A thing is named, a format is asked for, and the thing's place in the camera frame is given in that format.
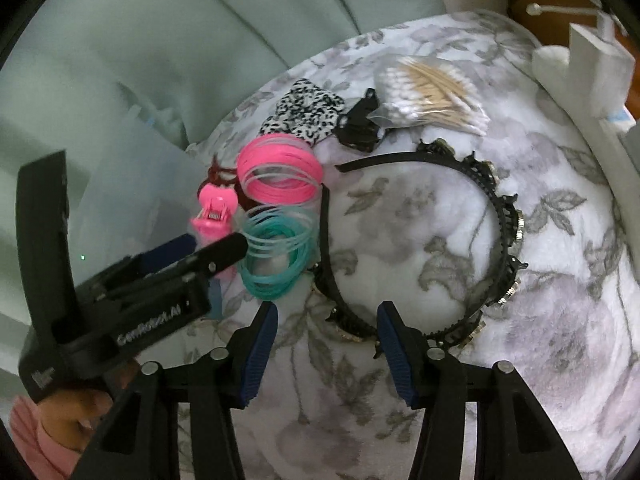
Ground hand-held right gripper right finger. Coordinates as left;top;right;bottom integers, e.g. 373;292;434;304
376;301;576;480

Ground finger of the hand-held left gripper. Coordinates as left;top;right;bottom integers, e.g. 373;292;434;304
170;232;249;281
107;234;198;286

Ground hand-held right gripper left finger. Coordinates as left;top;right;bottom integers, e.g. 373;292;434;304
70;302;279;480

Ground pink hair claw clip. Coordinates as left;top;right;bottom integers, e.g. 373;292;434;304
190;182;238;281

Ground teal coil hair ties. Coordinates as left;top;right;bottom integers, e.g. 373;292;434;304
237;205;317;301

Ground translucent plastic container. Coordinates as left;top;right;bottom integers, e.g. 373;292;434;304
70;87;236;281

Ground dark red hair clip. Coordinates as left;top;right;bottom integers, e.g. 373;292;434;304
207;155;251;211

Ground pink coil hair ties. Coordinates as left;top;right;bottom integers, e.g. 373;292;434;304
236;134;323;206

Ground black studded headband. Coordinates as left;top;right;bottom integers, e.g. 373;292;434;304
312;137;530;356

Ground black white spotted scrunchie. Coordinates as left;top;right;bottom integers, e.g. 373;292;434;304
258;78;346;148

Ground black hair claw clip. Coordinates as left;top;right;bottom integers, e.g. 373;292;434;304
336;88;386;153

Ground bag of cotton swabs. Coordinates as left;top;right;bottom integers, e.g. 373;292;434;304
367;57;492;136

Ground person's left forearm pink sleeve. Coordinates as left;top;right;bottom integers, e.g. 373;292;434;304
7;394;76;480

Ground person's left hand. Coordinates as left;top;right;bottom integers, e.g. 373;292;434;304
37;357;141;453

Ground grey floral blanket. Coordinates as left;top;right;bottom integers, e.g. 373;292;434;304
185;7;640;480

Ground pale green curtain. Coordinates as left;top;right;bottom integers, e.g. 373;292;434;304
0;0;453;386

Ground white plug adapter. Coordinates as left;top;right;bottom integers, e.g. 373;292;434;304
569;10;638;117

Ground white cable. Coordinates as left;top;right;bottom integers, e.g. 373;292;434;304
527;4;601;18

